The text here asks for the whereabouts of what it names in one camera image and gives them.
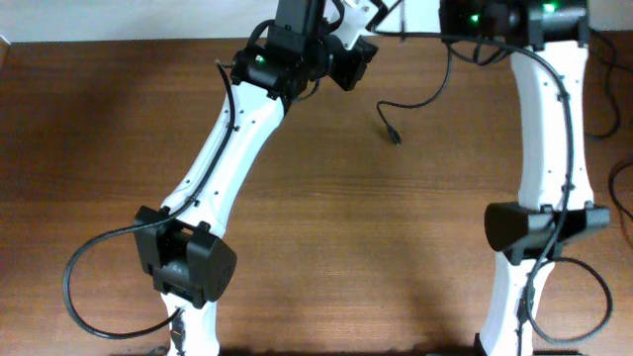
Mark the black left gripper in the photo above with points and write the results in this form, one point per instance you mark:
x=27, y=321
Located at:
x=364, y=55

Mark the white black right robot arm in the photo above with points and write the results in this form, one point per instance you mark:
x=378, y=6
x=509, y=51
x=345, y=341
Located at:
x=548, y=46

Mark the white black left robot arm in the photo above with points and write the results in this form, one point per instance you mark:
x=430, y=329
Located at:
x=181, y=246

